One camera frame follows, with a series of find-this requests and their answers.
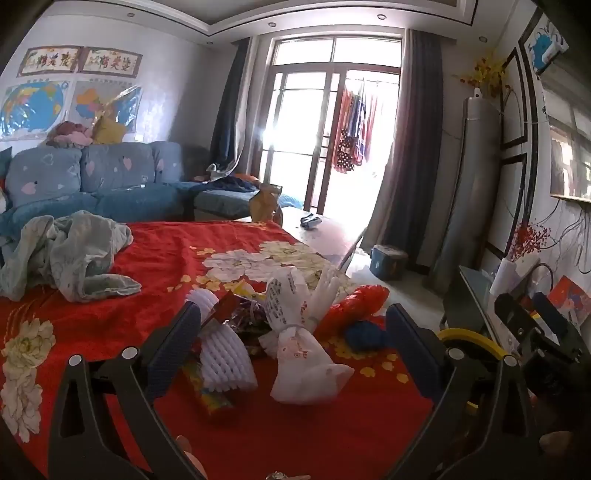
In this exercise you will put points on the pink clothes pile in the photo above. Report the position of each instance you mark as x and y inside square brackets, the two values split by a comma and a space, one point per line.
[69, 134]

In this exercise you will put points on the country map poster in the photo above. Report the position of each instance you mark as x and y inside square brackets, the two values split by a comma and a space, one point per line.
[87, 104]

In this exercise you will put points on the hanging laundry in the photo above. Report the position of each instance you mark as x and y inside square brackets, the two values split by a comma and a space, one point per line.
[351, 138]

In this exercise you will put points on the red snack packet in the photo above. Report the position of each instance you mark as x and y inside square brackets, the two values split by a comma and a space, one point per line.
[224, 307]

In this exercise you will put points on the yellow pillow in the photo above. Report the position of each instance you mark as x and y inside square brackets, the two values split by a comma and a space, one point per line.
[108, 129]

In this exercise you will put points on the colourful printed candy packet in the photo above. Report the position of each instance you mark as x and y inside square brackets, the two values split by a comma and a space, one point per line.
[210, 397]

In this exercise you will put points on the red plastic bag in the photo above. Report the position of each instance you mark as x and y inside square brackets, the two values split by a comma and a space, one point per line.
[364, 297]

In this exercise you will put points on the framed embroidery picture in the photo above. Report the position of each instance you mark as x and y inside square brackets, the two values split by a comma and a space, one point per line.
[111, 60]
[48, 61]

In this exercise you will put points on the white foam fruit net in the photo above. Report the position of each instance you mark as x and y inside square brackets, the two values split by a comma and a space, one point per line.
[203, 299]
[226, 360]

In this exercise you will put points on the yellow artificial flowers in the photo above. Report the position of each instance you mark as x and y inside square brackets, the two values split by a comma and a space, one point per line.
[487, 74]

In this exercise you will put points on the blue cloth ball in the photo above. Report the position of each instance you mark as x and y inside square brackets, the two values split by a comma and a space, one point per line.
[362, 337]

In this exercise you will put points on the grey curtain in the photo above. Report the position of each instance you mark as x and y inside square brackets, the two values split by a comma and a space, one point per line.
[415, 138]

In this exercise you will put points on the red printed box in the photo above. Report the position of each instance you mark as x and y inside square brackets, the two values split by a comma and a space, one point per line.
[572, 300]

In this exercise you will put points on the dark blue curtain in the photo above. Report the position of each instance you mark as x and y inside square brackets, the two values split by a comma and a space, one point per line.
[231, 115]

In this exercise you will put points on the yellow-rimmed black trash bin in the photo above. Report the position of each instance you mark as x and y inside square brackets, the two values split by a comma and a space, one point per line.
[475, 339]

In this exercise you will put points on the brown paper bag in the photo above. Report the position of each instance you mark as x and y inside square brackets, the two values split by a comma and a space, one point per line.
[265, 205]

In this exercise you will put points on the blue patterned sofa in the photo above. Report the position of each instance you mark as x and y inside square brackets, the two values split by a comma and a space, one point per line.
[115, 166]

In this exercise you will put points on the world map poster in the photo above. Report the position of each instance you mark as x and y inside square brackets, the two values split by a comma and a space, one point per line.
[32, 104]

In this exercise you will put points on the blue storage box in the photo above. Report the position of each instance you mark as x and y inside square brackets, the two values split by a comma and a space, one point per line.
[388, 263]

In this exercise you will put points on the red floral blanket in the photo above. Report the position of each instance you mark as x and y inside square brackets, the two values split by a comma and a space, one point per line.
[138, 258]

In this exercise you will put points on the dark blue garment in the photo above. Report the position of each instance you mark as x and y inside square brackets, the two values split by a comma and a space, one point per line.
[231, 183]

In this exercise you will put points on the grey standing air conditioner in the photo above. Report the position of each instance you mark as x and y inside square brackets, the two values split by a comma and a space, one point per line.
[471, 184]

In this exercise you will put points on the blue white wall picture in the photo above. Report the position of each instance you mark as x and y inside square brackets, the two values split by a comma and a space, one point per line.
[547, 46]

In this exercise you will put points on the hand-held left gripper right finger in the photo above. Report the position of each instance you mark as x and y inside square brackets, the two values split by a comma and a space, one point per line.
[411, 350]

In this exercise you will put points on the grey-green crumpled garment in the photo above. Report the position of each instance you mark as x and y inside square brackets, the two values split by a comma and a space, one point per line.
[69, 249]

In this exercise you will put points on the balcony glass door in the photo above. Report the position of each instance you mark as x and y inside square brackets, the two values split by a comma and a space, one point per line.
[332, 67]

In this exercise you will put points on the dark foil wrapper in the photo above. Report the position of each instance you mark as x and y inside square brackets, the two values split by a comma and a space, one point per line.
[244, 318]

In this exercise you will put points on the white printed plastic bag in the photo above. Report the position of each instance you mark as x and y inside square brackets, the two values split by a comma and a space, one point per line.
[295, 364]

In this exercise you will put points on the small dark pouch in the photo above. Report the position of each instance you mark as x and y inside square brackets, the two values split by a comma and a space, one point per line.
[310, 221]

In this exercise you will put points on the wall-mounted television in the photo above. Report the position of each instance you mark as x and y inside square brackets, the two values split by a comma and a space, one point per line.
[568, 138]

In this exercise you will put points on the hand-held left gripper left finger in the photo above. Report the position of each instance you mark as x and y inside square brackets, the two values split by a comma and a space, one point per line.
[175, 344]

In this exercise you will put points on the white vase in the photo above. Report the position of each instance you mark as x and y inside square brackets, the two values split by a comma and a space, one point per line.
[508, 277]

